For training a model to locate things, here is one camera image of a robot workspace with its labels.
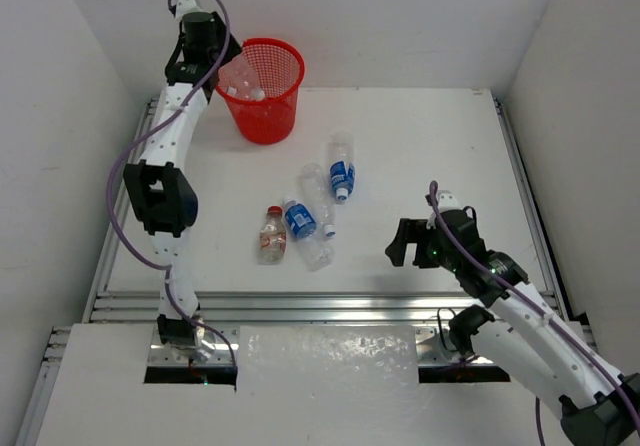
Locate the clear crushed bottle blue cap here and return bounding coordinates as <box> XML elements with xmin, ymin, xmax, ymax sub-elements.
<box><xmin>219</xmin><ymin>54</ymin><xmax>260</xmax><ymax>90</ymax></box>

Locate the large clear plastic bottle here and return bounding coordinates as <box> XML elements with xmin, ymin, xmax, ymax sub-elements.
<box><xmin>226</xmin><ymin>81</ymin><xmax>266</xmax><ymax>101</ymax></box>

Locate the blue-label plastic bottle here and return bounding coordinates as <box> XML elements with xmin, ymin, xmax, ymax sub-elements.
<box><xmin>328</xmin><ymin>132</ymin><xmax>355</xmax><ymax>203</ymax></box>

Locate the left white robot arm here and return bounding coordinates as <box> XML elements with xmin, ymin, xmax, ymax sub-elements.
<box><xmin>123</xmin><ymin>11</ymin><xmax>241</xmax><ymax>349</ymax></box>

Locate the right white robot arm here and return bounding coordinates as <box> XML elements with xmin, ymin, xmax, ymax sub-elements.
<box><xmin>385</xmin><ymin>210</ymin><xmax>639</xmax><ymax>445</ymax></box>

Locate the red mesh plastic bin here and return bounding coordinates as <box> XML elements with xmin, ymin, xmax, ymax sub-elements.
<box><xmin>216</xmin><ymin>38</ymin><xmax>305</xmax><ymax>145</ymax></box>

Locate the blue-label bottle white cap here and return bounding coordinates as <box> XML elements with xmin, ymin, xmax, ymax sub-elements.
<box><xmin>283</xmin><ymin>196</ymin><xmax>334</xmax><ymax>271</ymax></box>

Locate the clear bottle blue-white cap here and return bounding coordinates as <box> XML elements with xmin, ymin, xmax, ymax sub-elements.
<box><xmin>299</xmin><ymin>163</ymin><xmax>336</xmax><ymax>239</ymax></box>

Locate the red-capped labelled plastic bottle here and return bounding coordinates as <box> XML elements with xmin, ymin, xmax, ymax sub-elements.
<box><xmin>258</xmin><ymin>206</ymin><xmax>287</xmax><ymax>265</ymax></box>

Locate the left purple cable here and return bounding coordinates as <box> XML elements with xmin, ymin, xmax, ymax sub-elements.
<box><xmin>106</xmin><ymin>0</ymin><xmax>239</xmax><ymax>372</ymax></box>

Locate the purple cable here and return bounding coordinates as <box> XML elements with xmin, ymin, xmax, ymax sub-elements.
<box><xmin>106</xmin><ymin>0</ymin><xmax>239</xmax><ymax>372</ymax></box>
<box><xmin>427</xmin><ymin>180</ymin><xmax>640</xmax><ymax>446</ymax></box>

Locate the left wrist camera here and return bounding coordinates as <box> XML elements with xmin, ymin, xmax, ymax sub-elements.
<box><xmin>169</xmin><ymin>0</ymin><xmax>203</xmax><ymax>22</ymax></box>

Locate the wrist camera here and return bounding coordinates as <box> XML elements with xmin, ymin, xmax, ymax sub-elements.
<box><xmin>169</xmin><ymin>0</ymin><xmax>203</xmax><ymax>22</ymax></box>
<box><xmin>430</xmin><ymin>190</ymin><xmax>463</xmax><ymax>214</ymax></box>

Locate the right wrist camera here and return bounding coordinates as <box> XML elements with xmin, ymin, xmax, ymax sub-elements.
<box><xmin>430</xmin><ymin>190</ymin><xmax>463</xmax><ymax>214</ymax></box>

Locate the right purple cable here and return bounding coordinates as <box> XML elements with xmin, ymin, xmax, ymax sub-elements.
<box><xmin>427</xmin><ymin>180</ymin><xmax>640</xmax><ymax>446</ymax></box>

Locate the aluminium frame rail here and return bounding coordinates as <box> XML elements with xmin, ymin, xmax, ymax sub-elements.
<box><xmin>85</xmin><ymin>292</ymin><xmax>474</xmax><ymax>324</ymax></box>

